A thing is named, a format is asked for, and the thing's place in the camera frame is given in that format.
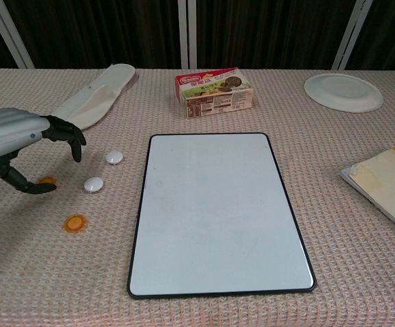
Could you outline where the white cloth slipper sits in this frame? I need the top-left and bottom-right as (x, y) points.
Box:
(52, 63), (136, 131)

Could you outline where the white metal frame post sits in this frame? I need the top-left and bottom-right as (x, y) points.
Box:
(188, 0), (198, 69)
(178, 0), (189, 69)
(332, 0), (375, 71)
(0, 0), (35, 69)

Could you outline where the beige waffle tablecloth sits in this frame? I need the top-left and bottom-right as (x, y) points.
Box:
(0, 67), (395, 327)

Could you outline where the red green cookie box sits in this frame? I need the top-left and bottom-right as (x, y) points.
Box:
(174, 67), (255, 119)

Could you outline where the yellow covered book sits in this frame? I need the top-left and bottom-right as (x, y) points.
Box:
(339, 146), (395, 241)

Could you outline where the white round magnet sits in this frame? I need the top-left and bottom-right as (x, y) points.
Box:
(105, 151), (124, 166)
(84, 176), (105, 193)

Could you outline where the white paper plate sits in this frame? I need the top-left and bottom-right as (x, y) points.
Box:
(303, 73), (384, 112)

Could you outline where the white rectangular board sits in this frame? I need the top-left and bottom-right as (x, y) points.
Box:
(127, 132), (317, 300)

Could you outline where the dark pleated curtain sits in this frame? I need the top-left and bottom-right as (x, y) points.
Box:
(0, 0), (395, 71)

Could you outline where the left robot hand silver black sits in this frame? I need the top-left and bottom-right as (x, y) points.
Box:
(0, 107), (87, 195)

